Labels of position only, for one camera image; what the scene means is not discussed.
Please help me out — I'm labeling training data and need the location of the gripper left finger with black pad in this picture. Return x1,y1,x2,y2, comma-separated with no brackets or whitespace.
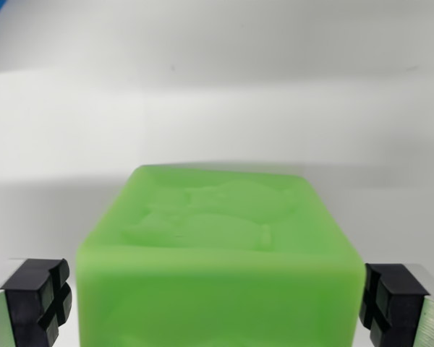
0,257,74,347

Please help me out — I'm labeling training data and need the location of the green embossed soft cube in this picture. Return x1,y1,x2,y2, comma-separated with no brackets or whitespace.
73,163,367,347

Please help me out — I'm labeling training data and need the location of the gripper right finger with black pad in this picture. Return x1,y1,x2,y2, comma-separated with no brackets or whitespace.
358,262,434,347

